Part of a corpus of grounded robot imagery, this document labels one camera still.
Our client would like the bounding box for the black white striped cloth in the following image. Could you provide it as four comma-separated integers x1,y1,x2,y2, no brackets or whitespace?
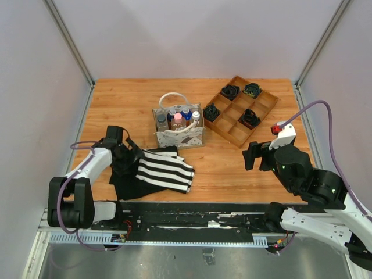
109,146,195,200

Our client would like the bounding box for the clear bottle white cap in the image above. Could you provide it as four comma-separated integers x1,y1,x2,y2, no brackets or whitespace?
190,111,202,127

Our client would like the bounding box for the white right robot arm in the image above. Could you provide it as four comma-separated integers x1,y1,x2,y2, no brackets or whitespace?
242,142,371,270

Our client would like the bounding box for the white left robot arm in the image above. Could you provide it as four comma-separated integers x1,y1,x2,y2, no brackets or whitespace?
47,126,144,234

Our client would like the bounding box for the printed canvas tote bag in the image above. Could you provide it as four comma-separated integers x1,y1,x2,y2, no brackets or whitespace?
152,92,205,149

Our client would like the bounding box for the black orange rolled tie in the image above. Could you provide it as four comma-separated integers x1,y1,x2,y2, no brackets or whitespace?
238,109,261,130

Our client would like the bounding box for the wooden divided tray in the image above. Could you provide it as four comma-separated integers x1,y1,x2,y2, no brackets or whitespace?
204,76,279,148

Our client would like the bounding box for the clear bottle dark cap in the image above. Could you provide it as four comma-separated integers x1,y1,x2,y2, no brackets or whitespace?
156,114,169,132

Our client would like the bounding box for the dark green rolled tie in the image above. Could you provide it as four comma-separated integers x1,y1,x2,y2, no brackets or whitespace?
203,103,220,122

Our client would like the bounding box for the green yellow rolled tie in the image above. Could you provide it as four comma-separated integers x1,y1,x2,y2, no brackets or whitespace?
242,83,262,99

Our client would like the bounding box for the dark blue pump bottle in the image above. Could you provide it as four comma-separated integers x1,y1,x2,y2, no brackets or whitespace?
167,109,177,123

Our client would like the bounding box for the clear bottle pink cap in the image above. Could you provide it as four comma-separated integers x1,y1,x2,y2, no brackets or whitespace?
170,113,187,131

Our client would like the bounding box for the bright blue pump bottle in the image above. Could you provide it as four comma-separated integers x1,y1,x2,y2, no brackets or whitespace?
181,106,192,121

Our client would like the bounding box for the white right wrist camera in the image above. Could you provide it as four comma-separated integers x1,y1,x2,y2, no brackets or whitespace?
269,121,296,150

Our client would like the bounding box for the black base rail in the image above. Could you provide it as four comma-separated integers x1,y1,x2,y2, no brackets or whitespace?
91,202,287,243

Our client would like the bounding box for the grey slotted cable duct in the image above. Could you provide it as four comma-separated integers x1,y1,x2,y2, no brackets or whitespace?
48,232,268,248

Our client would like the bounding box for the left aluminium frame post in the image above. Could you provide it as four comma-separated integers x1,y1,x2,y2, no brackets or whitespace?
43,0,96,88

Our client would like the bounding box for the aluminium frame post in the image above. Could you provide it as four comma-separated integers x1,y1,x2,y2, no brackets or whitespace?
295,0,354,88
43,0,96,88

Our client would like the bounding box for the right aluminium frame post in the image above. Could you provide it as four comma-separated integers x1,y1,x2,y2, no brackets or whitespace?
295,0,354,88

